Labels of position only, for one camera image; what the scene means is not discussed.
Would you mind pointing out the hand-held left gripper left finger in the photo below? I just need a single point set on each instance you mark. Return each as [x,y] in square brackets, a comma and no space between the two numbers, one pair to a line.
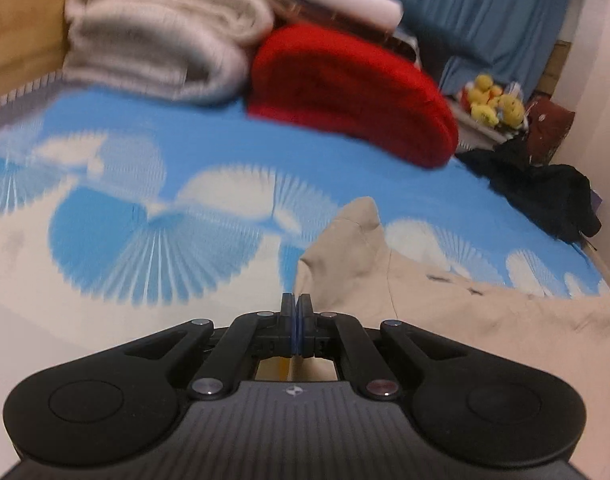
[289,332]

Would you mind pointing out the blue cloud printed bed sheet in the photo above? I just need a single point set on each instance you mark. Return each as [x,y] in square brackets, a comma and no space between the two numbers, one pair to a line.
[160,220]

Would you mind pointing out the wooden headboard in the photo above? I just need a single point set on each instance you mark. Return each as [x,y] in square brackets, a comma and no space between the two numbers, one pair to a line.
[20,25]

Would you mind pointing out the black clothes pile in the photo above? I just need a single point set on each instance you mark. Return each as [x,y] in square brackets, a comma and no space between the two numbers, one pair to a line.
[540,190]

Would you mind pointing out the blue curtain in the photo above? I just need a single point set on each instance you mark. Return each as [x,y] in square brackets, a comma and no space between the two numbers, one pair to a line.
[485,15]

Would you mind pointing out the dark red plush cushion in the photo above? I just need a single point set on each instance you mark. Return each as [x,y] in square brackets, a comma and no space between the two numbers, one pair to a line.
[550,130]

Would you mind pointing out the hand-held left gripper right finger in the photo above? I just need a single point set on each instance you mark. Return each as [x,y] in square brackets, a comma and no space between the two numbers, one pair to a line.
[303,332]

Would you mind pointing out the red folded blanket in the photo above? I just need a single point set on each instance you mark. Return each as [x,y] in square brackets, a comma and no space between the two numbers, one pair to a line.
[345,90]

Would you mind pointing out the beige and yellow jacket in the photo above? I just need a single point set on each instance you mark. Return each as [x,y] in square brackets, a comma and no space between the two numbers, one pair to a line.
[460,320]

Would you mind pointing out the yellow plush toy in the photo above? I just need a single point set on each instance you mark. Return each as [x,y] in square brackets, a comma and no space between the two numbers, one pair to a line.
[482,97]
[511,110]

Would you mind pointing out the white fluffy folded blanket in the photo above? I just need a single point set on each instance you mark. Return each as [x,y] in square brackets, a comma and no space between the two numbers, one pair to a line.
[150,60]

